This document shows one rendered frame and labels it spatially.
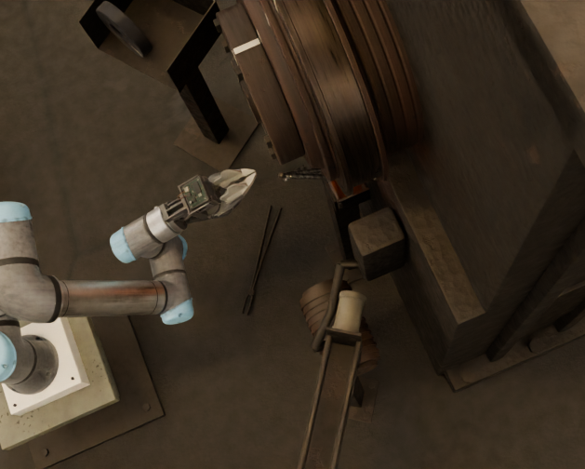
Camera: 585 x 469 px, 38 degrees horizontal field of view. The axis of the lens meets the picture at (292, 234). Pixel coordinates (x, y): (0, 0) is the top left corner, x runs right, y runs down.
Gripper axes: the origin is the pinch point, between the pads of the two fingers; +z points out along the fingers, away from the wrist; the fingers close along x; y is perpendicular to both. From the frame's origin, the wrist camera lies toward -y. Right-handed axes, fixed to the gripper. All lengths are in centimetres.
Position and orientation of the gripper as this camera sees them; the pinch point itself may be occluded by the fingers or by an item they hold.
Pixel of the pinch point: (252, 175)
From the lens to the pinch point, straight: 181.9
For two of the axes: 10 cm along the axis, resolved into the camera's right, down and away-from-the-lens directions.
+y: -4.0, -1.3, -9.1
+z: 8.3, -4.6, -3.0
